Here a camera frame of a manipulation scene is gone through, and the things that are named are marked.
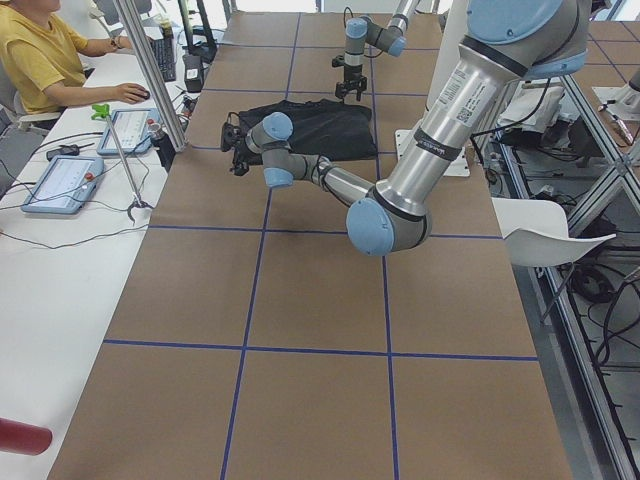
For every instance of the person in yellow shirt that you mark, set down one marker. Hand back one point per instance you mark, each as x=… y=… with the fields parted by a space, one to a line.
x=41 y=54

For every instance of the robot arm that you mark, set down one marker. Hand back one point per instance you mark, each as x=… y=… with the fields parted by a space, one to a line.
x=362 y=31
x=501 y=42

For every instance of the reacher grabber stick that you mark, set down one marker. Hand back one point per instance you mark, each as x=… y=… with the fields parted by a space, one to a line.
x=102 y=112

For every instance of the teach pendant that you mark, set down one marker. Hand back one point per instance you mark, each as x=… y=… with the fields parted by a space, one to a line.
x=65 y=186
x=131 y=127

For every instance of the red bottle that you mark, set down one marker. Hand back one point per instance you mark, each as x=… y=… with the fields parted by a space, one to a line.
x=21 y=438

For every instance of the white chair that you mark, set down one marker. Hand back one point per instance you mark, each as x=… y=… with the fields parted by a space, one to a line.
x=537 y=235

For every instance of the black keyboard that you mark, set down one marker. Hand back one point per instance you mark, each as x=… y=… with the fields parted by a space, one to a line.
x=163 y=51

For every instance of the far teach pendant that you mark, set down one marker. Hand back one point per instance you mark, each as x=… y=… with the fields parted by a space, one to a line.
x=131 y=127

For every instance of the black t-shirt with logo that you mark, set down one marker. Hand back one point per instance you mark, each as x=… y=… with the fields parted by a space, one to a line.
x=334 y=129

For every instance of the aluminium frame post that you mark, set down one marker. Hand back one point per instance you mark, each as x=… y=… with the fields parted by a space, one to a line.
x=129 y=17

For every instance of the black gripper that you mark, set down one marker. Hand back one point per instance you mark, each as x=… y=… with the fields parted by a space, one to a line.
x=352 y=75
x=242 y=154

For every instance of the near teach pendant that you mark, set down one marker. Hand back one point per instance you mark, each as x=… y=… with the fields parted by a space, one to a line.
x=65 y=186

